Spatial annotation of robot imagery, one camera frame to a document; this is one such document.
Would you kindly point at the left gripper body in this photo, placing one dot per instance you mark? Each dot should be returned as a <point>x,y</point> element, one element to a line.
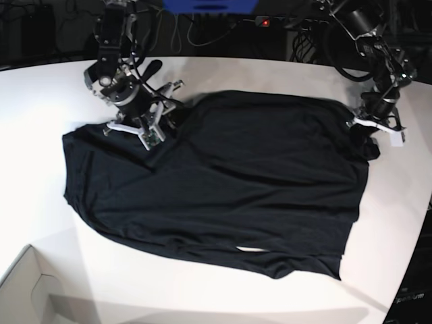
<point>377,111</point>

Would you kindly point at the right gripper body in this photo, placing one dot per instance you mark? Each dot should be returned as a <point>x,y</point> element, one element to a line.
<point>140,110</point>

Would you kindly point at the dark navy t-shirt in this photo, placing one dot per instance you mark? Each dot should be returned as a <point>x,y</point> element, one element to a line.
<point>267,183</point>

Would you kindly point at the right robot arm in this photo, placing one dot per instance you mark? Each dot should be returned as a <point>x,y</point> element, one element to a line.
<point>115,78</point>

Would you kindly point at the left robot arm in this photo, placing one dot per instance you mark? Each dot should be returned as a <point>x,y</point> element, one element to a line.
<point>390,67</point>

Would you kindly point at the blue plastic bin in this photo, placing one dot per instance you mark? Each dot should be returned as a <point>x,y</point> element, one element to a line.
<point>210,6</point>

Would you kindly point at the black power strip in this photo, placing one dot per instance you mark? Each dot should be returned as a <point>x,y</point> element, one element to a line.
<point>284,22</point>

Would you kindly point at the white cardboard box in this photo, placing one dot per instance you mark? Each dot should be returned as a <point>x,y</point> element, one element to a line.
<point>24,296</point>

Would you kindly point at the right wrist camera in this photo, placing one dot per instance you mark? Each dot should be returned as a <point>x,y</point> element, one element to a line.
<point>151,138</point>

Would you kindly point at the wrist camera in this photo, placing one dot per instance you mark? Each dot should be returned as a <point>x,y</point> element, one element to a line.
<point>151,138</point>
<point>397,139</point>

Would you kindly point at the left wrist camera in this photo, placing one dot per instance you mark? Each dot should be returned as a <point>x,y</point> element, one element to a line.
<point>397,139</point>

